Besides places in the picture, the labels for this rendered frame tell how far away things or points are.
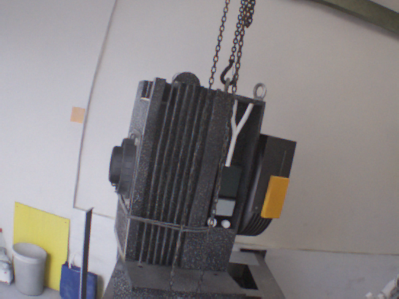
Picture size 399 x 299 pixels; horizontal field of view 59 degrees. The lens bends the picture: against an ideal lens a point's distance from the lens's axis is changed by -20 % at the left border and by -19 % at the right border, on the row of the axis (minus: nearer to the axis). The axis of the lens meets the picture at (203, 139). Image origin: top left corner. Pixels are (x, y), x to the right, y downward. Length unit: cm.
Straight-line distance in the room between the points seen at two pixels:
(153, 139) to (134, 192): 20
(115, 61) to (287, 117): 120
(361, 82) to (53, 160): 229
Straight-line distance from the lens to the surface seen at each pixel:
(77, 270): 293
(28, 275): 285
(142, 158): 152
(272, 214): 160
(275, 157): 159
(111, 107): 278
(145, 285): 143
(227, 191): 166
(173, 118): 153
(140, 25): 282
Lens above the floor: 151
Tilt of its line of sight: 3 degrees down
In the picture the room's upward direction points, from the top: 12 degrees clockwise
